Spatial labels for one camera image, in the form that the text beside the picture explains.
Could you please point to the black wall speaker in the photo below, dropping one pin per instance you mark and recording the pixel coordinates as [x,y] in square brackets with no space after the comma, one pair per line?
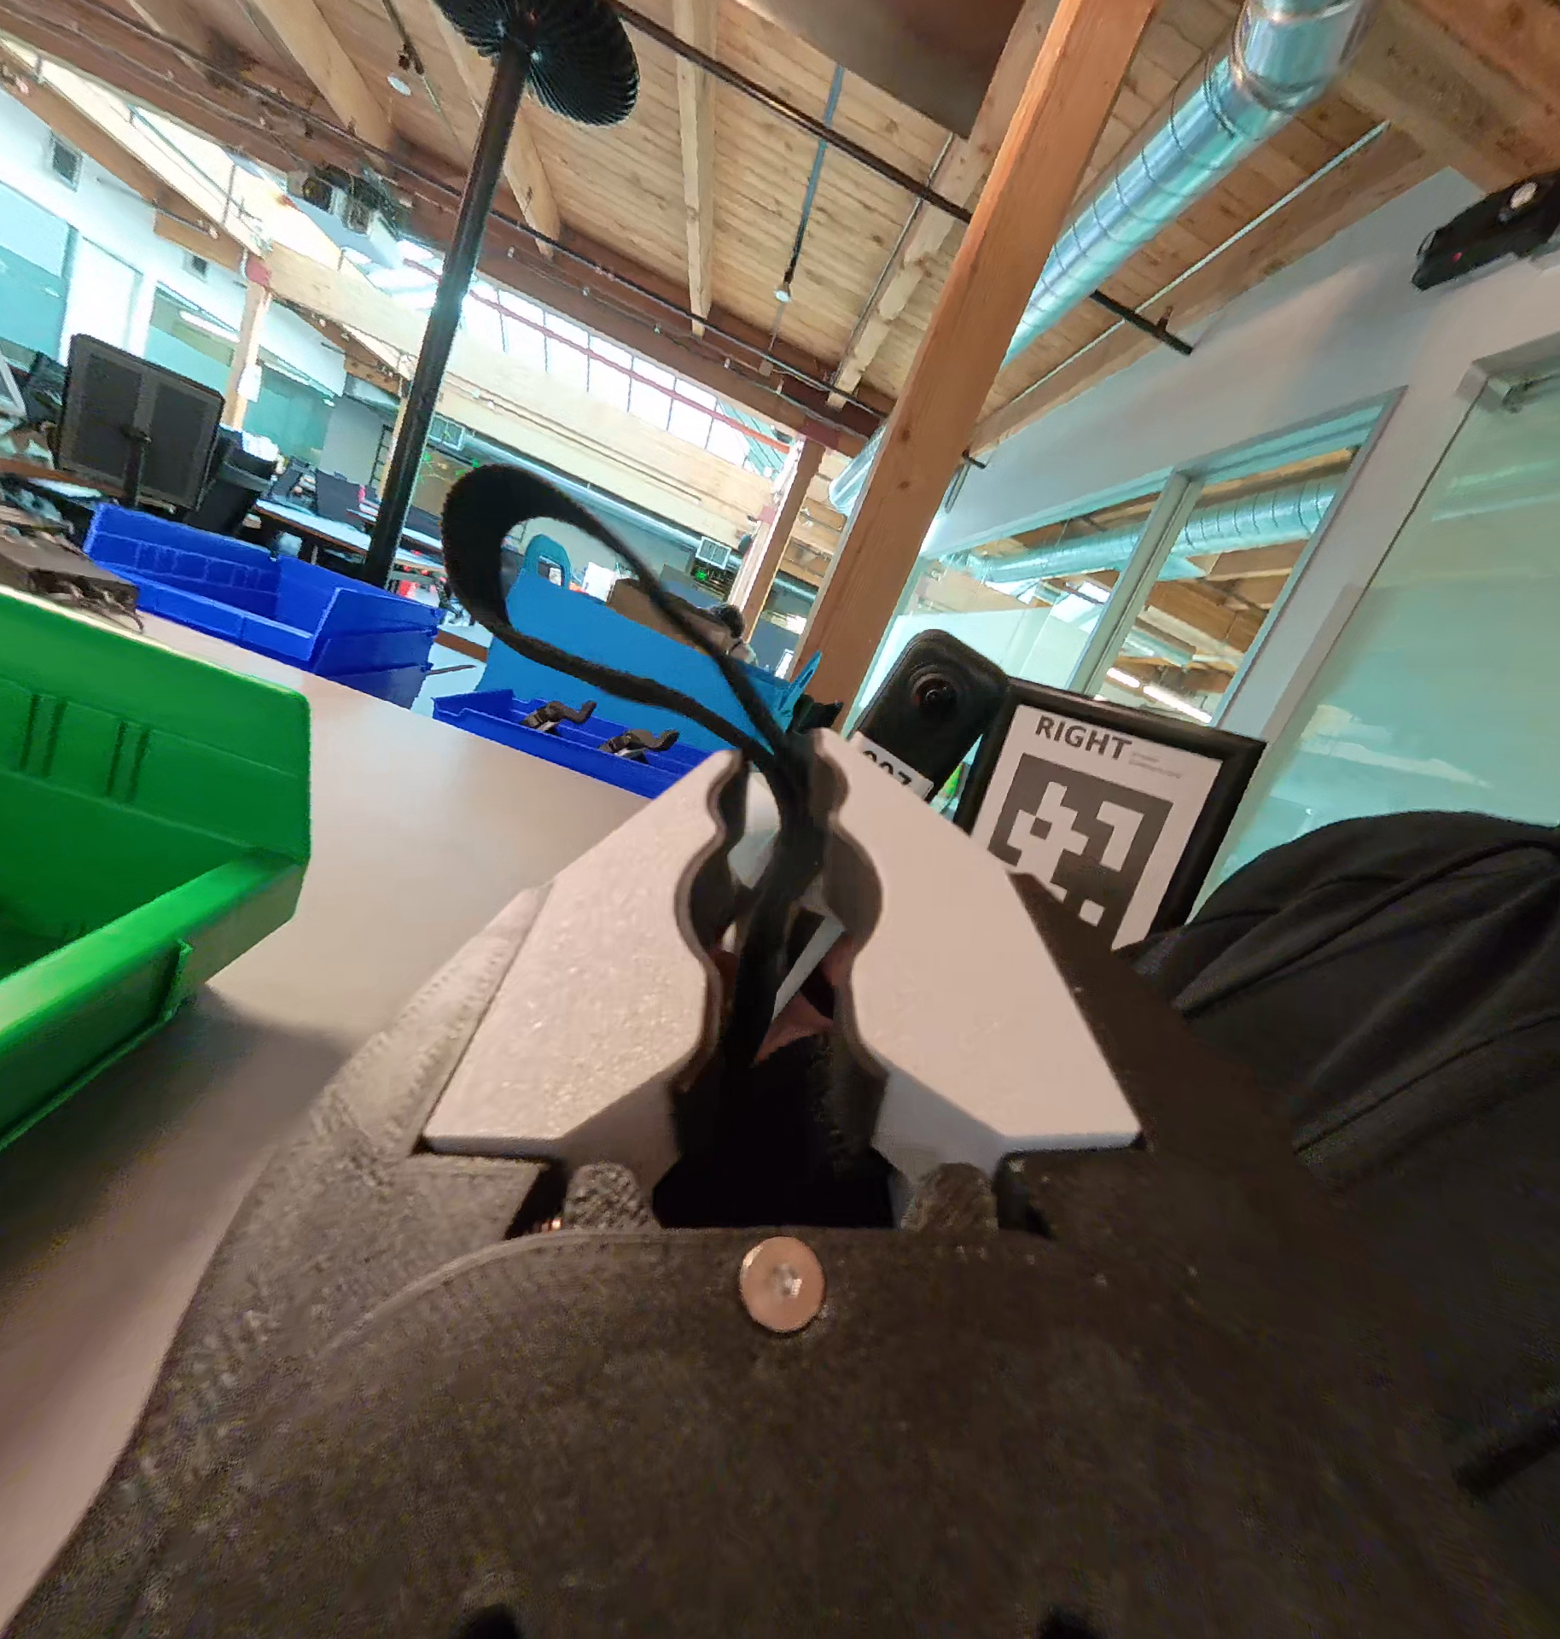
[1498,232]

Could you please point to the blue plastic bin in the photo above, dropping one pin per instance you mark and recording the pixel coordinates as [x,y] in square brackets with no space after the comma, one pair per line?
[576,738]
[269,603]

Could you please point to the large silver air duct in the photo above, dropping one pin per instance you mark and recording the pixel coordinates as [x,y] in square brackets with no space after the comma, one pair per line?
[1190,142]

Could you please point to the ceiling projector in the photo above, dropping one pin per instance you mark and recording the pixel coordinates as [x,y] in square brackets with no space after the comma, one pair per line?
[351,212]

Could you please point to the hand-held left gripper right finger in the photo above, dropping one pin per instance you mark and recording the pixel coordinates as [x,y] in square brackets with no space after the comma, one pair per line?
[986,1026]

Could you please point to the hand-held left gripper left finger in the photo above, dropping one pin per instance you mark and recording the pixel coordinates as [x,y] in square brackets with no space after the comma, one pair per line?
[576,1026]

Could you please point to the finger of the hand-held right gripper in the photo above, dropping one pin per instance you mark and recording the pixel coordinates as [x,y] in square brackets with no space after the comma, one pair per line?
[832,962]

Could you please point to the black monitor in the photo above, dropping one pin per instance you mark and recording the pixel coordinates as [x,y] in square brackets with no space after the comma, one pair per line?
[141,424]

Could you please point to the green plastic bin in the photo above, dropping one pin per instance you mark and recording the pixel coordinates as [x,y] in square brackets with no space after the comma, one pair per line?
[115,795]

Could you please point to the person's right forearm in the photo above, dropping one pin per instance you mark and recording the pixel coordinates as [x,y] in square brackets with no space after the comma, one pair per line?
[1421,1154]

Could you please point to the black round lamp stand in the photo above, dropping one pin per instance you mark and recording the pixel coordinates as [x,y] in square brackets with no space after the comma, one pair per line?
[563,40]

